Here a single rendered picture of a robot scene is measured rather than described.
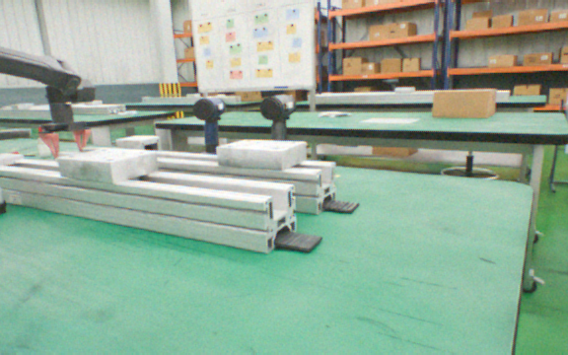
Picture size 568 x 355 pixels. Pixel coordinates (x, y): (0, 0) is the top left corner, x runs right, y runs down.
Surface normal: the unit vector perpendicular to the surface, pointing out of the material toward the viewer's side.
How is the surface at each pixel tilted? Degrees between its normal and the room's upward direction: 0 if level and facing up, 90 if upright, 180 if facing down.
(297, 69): 90
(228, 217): 90
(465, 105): 89
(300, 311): 0
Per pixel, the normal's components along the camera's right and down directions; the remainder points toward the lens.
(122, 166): 0.88, 0.08
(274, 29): -0.55, 0.23
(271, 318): -0.04, -0.97
